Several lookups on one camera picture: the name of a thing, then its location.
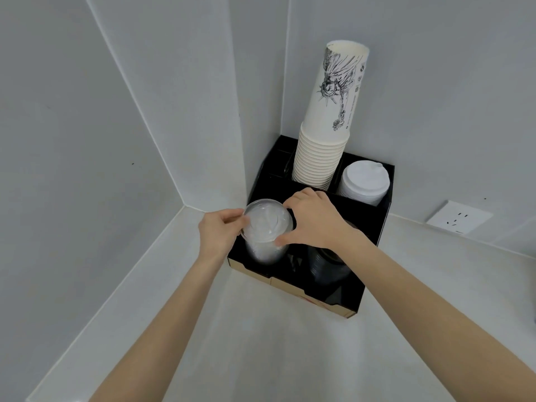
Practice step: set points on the person's right forearm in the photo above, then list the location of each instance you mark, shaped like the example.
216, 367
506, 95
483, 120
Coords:
431, 318

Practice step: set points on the stack of white cup lids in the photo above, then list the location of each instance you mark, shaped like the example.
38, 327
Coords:
363, 182

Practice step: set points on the clear plastic dome lid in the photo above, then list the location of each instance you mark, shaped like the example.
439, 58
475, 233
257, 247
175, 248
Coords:
268, 223

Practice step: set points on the person's right hand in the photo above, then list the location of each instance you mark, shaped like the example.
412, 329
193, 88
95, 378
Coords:
315, 223

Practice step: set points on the person's left hand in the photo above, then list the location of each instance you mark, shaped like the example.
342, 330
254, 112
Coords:
215, 235

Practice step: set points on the person's left forearm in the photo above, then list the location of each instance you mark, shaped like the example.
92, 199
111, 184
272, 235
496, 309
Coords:
158, 326

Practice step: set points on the stack of clear plastic lids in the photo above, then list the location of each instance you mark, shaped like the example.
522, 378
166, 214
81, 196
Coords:
264, 252

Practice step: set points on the white wall power socket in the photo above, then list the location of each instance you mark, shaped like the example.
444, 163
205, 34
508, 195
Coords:
459, 216

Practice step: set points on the stack of white paper cups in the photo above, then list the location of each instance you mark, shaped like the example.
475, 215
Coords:
333, 121

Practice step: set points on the person's left thumb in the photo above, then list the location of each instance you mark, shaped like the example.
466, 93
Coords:
233, 213

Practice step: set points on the person's right thumb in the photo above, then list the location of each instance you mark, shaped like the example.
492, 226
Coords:
286, 237

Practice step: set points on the stack of black cup lids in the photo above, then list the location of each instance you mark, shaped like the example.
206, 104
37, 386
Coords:
328, 263

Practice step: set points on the black cardboard cup organizer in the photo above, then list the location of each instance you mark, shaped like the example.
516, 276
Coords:
318, 230

